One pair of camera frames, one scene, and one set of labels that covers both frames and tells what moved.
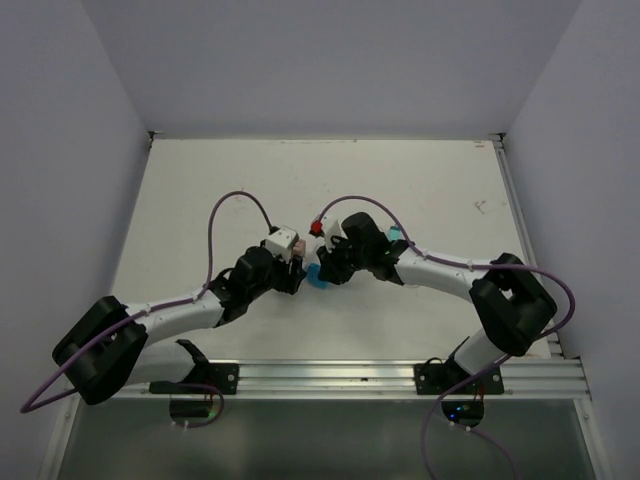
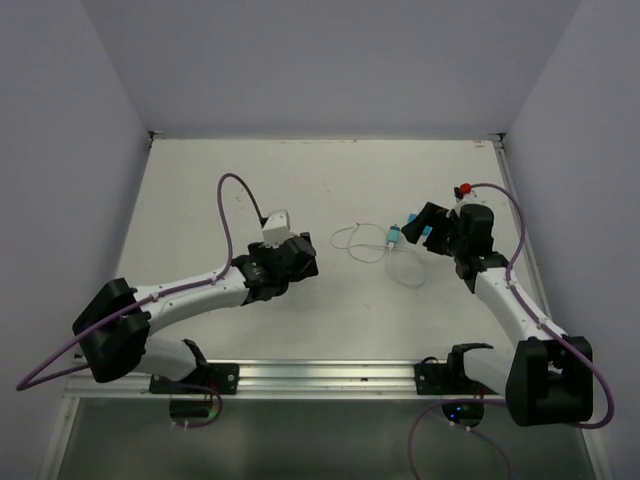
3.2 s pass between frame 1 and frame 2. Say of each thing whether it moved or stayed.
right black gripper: moved
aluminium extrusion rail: stayed
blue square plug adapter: moved
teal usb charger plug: stayed
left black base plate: stayed
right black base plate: stayed
